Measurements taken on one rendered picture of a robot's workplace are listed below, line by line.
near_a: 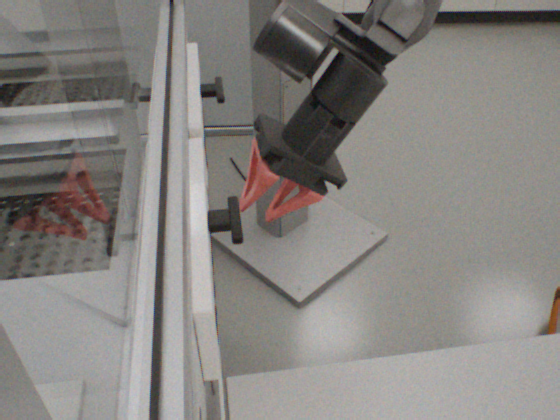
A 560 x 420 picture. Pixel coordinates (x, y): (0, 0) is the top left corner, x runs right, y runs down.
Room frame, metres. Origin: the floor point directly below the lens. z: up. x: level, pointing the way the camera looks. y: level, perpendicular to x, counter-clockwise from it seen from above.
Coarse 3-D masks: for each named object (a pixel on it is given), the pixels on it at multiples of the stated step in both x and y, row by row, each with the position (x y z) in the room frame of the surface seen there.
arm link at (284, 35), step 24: (288, 0) 0.50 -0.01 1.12; (312, 0) 0.50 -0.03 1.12; (408, 0) 0.48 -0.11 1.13; (288, 24) 0.48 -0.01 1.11; (312, 24) 0.49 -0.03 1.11; (336, 24) 0.49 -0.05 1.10; (384, 24) 0.47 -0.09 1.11; (408, 24) 0.46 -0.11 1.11; (264, 48) 0.48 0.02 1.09; (288, 48) 0.47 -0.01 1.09; (312, 48) 0.47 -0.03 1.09; (384, 48) 0.46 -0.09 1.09; (288, 72) 0.48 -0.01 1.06
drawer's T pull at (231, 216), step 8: (232, 200) 0.47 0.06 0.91; (232, 208) 0.45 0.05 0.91; (208, 216) 0.44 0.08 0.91; (216, 216) 0.44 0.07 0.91; (224, 216) 0.44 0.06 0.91; (232, 216) 0.44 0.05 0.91; (240, 216) 0.44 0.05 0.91; (208, 224) 0.43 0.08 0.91; (216, 224) 0.43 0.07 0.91; (224, 224) 0.43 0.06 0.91; (232, 224) 0.43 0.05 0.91; (240, 224) 0.43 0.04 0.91; (216, 232) 0.43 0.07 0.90; (232, 232) 0.42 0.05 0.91; (240, 232) 0.41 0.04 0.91; (232, 240) 0.41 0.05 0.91; (240, 240) 0.41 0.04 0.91
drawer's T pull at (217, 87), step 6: (216, 78) 0.78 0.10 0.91; (204, 84) 0.76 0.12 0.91; (210, 84) 0.76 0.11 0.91; (216, 84) 0.76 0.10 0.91; (222, 84) 0.76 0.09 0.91; (204, 90) 0.74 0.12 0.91; (210, 90) 0.74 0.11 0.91; (216, 90) 0.74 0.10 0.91; (222, 90) 0.74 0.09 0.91; (204, 96) 0.74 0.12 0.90; (210, 96) 0.74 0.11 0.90; (216, 96) 0.72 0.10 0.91; (222, 96) 0.72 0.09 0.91; (222, 102) 0.72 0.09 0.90
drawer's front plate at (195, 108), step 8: (192, 48) 0.86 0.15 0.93; (192, 56) 0.83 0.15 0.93; (192, 64) 0.80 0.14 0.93; (192, 72) 0.77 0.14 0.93; (192, 80) 0.74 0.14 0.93; (192, 88) 0.71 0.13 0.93; (192, 96) 0.69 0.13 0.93; (200, 96) 0.73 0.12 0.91; (192, 104) 0.66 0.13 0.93; (200, 104) 0.67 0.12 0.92; (192, 112) 0.64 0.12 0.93; (200, 112) 0.64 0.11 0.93; (192, 120) 0.62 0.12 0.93; (200, 120) 0.62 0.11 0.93; (192, 128) 0.61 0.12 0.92; (200, 128) 0.61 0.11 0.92; (192, 136) 0.61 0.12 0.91; (200, 136) 0.61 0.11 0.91
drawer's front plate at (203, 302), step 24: (192, 144) 0.56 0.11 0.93; (192, 168) 0.51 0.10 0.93; (192, 192) 0.46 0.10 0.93; (192, 216) 0.42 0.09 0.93; (192, 240) 0.38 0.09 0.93; (192, 264) 0.35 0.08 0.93; (192, 288) 0.32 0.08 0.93; (192, 312) 0.30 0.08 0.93; (216, 336) 0.31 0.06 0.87; (216, 360) 0.30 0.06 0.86
